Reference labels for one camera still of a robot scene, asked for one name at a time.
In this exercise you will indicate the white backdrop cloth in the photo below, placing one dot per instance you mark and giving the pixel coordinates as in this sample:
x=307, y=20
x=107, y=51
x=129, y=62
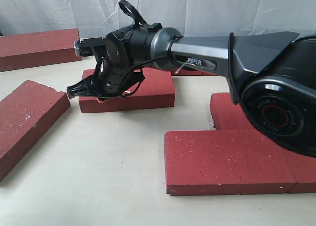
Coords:
x=95, y=18

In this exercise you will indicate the red brick front left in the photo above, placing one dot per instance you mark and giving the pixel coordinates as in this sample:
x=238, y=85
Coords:
x=224, y=163

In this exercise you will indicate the red brick chipped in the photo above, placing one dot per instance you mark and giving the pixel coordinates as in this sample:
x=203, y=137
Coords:
x=26, y=114

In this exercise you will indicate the red brick third row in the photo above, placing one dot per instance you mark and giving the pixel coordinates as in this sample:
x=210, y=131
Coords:
x=226, y=115

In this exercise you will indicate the red brick back row right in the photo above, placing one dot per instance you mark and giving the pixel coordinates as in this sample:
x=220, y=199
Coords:
x=184, y=72

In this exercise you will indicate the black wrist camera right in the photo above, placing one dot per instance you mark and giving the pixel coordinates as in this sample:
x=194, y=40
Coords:
x=90, y=47

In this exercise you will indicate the red brick front right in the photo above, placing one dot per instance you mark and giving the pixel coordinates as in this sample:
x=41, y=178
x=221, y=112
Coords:
x=304, y=170

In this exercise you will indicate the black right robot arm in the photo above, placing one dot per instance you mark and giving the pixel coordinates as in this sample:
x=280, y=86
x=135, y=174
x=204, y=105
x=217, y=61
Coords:
x=271, y=76

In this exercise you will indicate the red brick far left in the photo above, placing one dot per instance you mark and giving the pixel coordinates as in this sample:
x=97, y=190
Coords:
x=36, y=49

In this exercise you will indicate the red brick second row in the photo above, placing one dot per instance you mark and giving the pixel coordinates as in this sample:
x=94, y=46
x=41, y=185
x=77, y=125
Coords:
x=157, y=91

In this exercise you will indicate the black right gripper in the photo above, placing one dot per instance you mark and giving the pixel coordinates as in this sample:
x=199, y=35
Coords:
x=108, y=81

